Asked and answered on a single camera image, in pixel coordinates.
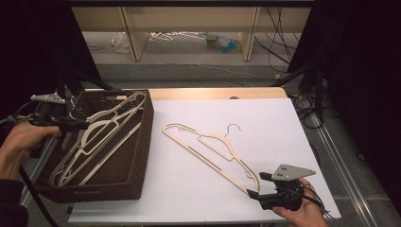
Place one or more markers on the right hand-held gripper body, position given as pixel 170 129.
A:
pixel 291 172

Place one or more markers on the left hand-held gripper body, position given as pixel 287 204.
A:
pixel 47 110

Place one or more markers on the pile of cream hangers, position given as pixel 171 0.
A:
pixel 104 114

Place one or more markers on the beige wooden clothes hanger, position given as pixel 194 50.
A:
pixel 110 153
pixel 206 136

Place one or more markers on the brown wicker basket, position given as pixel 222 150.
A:
pixel 126 164

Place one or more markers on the person's right hand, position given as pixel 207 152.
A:
pixel 304 214

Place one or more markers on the person's left hand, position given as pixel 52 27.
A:
pixel 19 143

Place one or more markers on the black stand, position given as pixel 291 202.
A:
pixel 318 91
pixel 75 78

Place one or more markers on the white table cover sheet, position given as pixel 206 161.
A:
pixel 277 132

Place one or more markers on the clear plastic bag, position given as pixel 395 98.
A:
pixel 120 42

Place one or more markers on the white hangers on floor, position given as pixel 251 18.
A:
pixel 164 36

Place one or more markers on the colourful plastic bundle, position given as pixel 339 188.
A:
pixel 222 43

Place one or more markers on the beige wooden shelf unit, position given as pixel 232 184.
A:
pixel 192 19

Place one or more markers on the metal floor rail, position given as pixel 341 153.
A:
pixel 343 170
pixel 44 157

